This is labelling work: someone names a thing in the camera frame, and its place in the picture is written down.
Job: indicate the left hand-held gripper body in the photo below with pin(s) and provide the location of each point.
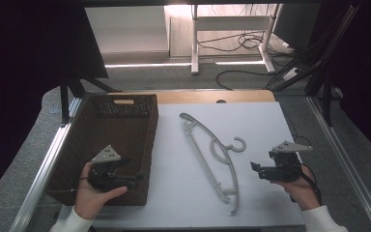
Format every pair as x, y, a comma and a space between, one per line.
106, 154

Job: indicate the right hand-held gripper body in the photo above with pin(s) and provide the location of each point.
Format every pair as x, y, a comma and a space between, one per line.
285, 167

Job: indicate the brown wicker basket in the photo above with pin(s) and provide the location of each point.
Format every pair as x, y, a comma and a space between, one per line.
125, 135

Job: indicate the grey plastic clothes hanger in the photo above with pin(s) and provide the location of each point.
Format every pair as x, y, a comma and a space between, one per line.
191, 119

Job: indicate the person's right hand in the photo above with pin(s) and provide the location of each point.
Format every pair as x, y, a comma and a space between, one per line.
302, 193

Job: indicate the person's left hand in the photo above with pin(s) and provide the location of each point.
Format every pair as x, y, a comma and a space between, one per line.
88, 199

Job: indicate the white table mat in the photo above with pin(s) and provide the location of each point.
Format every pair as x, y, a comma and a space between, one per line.
180, 180

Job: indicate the black metal stand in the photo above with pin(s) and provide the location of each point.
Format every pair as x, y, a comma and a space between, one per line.
328, 96
65, 100

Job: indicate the white power strip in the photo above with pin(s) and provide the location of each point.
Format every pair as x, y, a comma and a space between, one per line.
291, 74

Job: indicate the dark curtain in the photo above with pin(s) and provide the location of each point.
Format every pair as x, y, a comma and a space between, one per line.
22, 80
370, 74

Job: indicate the white cabinet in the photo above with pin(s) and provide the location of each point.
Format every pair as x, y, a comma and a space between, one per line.
128, 29

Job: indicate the aluminium rail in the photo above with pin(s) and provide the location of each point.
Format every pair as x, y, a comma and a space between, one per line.
42, 180
341, 151

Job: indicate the white desk frame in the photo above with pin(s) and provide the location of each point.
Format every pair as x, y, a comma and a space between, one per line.
194, 38

